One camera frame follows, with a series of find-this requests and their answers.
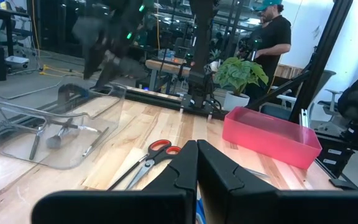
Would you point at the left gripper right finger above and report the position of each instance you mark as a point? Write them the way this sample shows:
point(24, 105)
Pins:
point(244, 202)

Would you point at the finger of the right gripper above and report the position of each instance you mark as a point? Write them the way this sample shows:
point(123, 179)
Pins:
point(109, 74)
point(93, 63)

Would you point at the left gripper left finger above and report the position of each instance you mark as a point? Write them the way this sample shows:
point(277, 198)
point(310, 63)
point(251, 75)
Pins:
point(154, 202)

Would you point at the black red scissors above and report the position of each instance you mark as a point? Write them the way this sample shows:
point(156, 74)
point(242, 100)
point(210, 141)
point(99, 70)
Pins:
point(154, 155)

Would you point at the thick black paintbrush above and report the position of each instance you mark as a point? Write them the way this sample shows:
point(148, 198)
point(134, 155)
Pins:
point(54, 141)

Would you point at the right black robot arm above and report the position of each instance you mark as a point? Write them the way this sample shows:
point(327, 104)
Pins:
point(202, 46)

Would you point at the wooden top desk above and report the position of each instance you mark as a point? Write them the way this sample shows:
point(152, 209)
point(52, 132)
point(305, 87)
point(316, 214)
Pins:
point(166, 65)

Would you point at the red plastic bin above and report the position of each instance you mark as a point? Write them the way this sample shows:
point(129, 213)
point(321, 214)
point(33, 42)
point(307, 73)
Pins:
point(269, 140)

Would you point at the white floor tray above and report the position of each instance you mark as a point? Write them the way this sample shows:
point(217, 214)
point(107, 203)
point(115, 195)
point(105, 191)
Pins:
point(16, 60)

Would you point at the white plant pot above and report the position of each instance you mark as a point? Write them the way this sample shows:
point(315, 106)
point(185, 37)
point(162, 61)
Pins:
point(235, 101)

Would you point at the clear plastic bin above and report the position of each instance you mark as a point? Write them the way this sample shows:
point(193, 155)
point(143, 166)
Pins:
point(17, 155)

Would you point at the green leafy plant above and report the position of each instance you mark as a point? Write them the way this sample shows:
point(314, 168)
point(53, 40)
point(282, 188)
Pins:
point(238, 71)

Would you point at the grey office chair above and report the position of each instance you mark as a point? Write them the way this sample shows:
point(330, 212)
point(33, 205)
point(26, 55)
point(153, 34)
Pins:
point(329, 102)

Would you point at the person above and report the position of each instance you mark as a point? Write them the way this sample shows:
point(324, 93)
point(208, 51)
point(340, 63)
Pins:
point(275, 34)
point(356, 99)

